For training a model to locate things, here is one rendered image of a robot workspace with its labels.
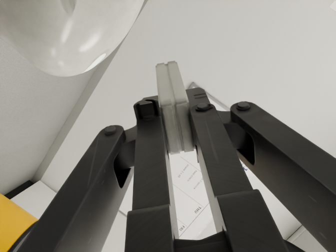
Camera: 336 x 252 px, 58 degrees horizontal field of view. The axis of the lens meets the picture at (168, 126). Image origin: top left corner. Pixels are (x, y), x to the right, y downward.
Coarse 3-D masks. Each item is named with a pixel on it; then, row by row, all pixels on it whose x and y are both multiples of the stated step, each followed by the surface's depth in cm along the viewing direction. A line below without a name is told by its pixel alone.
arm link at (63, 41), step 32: (0, 0) 21; (32, 0) 20; (64, 0) 20; (96, 0) 21; (128, 0) 23; (0, 32) 23; (32, 32) 21; (64, 32) 21; (96, 32) 23; (64, 64) 24; (96, 64) 29
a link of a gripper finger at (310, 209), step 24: (240, 120) 13; (264, 120) 13; (264, 144) 12; (288, 144) 11; (312, 144) 11; (264, 168) 12; (288, 168) 10; (312, 168) 10; (288, 192) 11; (312, 192) 10; (312, 216) 10
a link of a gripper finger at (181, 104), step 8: (168, 64) 20; (176, 64) 20; (168, 72) 19; (176, 72) 19; (176, 80) 17; (176, 88) 16; (184, 88) 16; (176, 96) 15; (184, 96) 15; (176, 104) 15; (184, 104) 15; (176, 112) 15; (184, 112) 15; (184, 120) 15; (184, 128) 15; (184, 136) 16; (192, 136) 16; (184, 144) 16; (192, 144) 16
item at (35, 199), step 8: (24, 184) 368; (32, 184) 376; (40, 184) 377; (8, 192) 344; (16, 192) 351; (24, 192) 351; (32, 192) 358; (40, 192) 366; (48, 192) 374; (16, 200) 336; (24, 200) 342; (32, 200) 349; (40, 200) 356; (48, 200) 363; (24, 208) 333; (32, 208) 340; (40, 208) 346
